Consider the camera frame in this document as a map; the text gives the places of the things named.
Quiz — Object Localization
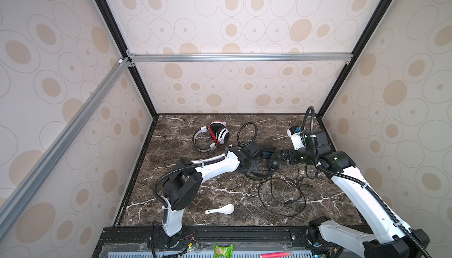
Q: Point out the black headphones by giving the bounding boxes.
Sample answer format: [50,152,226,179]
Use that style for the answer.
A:
[243,144,284,181]

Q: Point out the red headphone cable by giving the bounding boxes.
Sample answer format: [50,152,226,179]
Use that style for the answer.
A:
[208,121,227,148]

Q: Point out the white headphones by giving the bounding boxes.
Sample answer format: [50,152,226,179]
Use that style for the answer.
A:
[192,121,230,153]

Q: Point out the black headphone cable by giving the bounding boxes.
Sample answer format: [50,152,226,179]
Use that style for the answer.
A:
[236,121,320,218]

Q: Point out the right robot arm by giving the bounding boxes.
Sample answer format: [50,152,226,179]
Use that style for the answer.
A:
[264,106,430,258]

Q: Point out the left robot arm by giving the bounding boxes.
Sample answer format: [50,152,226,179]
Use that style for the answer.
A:
[153,141,276,238]

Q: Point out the white ceramic spoon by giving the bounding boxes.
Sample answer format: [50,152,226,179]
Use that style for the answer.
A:
[205,204,235,214]

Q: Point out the green snack packet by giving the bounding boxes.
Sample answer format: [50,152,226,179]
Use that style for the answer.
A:
[214,244,234,258]

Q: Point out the pink pen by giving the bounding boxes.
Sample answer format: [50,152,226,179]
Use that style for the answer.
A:
[260,252,292,258]

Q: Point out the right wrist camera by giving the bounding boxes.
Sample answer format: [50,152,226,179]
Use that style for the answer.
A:
[287,126,306,151]

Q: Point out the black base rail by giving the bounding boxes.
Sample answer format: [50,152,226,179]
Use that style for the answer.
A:
[98,224,375,250]

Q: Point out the horizontal aluminium rail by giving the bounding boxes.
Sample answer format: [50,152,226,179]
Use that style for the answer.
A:
[131,53,353,62]

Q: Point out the right black frame post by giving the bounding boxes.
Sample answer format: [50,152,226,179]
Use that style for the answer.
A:
[317,0,394,120]

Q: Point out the black frame post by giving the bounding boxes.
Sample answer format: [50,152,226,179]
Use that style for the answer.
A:
[317,0,394,120]
[94,0,158,119]

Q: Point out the left black frame post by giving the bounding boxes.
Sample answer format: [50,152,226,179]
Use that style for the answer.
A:
[94,0,158,119]

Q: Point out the left slanted aluminium rail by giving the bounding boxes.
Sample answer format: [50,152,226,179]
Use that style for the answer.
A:
[1,57,131,239]

